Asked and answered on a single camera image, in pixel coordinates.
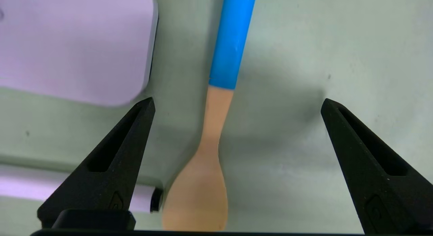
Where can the white marker with black caps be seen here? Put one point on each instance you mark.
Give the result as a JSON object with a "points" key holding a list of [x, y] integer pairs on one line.
{"points": [[20, 187]]}

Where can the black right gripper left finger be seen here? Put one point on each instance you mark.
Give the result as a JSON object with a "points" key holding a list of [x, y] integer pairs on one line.
{"points": [[108, 175]]}

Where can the white flat router box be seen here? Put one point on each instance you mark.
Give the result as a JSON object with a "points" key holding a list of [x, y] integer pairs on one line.
{"points": [[74, 43]]}

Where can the light green plastic tray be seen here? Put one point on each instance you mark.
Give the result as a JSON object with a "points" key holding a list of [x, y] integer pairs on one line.
{"points": [[304, 43]]}

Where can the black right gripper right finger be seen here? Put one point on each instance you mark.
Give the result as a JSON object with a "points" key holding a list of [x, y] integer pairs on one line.
{"points": [[382, 195]]}

